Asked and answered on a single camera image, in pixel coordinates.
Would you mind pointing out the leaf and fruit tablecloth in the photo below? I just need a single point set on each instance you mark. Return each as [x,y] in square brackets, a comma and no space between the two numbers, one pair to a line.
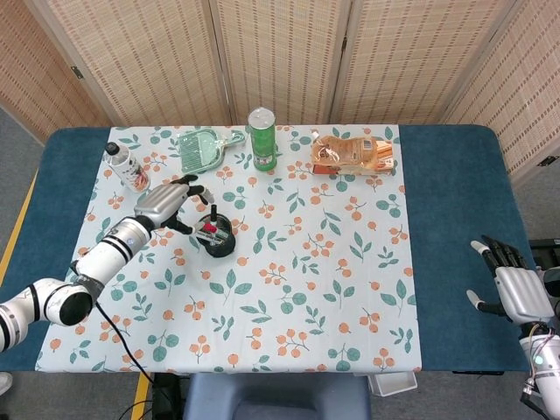
[284,219]

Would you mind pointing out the orange snack package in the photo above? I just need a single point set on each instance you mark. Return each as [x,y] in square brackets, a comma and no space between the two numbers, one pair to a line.
[345,153]

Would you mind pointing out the black table leg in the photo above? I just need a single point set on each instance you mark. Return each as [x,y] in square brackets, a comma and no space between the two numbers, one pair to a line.
[168,394]

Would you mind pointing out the black mesh pen holder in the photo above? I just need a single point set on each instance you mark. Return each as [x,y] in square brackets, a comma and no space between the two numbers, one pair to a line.
[223,250]

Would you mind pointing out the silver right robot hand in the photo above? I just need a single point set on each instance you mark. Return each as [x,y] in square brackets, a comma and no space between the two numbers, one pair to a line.
[520,291]

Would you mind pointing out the red-tipped pen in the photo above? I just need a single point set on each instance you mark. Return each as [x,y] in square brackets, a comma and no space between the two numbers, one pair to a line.
[211,228]

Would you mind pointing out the white plastic box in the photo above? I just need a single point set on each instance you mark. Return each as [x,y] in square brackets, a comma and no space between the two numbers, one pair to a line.
[394,385]

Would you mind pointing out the dark equipment frame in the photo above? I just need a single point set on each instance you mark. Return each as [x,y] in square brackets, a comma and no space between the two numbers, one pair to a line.
[547,245]

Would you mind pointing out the light green dustpan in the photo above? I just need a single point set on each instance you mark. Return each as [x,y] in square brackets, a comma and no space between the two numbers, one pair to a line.
[199,151]

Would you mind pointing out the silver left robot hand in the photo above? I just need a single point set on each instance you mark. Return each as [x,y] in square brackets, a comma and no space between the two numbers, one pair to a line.
[159,203]

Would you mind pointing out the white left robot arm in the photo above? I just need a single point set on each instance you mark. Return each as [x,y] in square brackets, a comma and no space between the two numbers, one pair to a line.
[109,254]

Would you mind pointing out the blue padded chair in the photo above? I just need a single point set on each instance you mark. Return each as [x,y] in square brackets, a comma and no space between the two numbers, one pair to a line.
[271,398]

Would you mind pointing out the blue table cover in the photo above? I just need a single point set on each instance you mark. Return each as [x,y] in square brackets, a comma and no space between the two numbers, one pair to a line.
[450,197]

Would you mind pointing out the black marker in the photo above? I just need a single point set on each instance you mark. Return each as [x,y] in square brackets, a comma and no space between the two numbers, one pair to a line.
[214,212]

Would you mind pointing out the white bottle with black cap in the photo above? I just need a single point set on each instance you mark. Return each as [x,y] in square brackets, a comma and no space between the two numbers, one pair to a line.
[131,170]

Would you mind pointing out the green cylindrical snack can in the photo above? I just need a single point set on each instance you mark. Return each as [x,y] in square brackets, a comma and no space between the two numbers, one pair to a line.
[262,144]

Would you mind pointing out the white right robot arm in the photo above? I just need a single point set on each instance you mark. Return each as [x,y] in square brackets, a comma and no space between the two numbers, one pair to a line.
[547,385]

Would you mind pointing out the blue cap marker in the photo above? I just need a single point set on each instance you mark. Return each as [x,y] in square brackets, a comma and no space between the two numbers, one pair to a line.
[203,237]

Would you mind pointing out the woven folding screen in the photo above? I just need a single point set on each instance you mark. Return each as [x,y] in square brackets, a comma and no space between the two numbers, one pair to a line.
[153,65]

